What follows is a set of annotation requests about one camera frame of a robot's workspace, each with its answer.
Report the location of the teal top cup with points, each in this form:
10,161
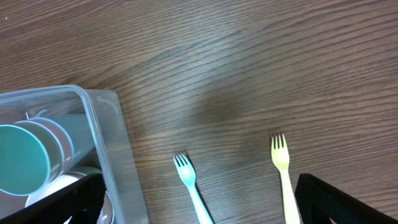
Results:
31,157

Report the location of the light blue plastic fork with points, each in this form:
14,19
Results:
188,176

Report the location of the pink bowl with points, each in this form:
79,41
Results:
56,185

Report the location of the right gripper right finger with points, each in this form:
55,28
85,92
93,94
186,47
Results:
321,203

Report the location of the teal bowl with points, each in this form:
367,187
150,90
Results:
90,170

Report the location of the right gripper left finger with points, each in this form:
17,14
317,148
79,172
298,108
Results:
79,202

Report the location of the clear plastic container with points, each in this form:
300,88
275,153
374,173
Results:
107,128

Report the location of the yellow plastic fork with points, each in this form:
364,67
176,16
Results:
280,158

